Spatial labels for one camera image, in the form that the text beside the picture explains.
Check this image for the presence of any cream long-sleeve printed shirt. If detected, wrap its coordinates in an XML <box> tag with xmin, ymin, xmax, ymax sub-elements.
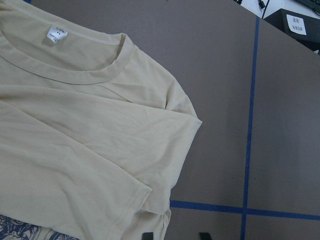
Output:
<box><xmin>0</xmin><ymin>0</ymin><xmax>202</xmax><ymax>240</ymax></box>

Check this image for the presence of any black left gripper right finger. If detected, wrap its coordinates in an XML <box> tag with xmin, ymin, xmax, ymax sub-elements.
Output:
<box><xmin>199</xmin><ymin>232</ymin><xmax>212</xmax><ymax>240</ymax></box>

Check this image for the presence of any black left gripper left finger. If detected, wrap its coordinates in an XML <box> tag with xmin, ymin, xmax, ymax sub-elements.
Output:
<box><xmin>141</xmin><ymin>232</ymin><xmax>154</xmax><ymax>240</ymax></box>

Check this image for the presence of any black labelled box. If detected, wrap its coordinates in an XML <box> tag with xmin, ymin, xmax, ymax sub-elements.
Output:
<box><xmin>264</xmin><ymin>8</ymin><xmax>320</xmax><ymax>51</ymax></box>

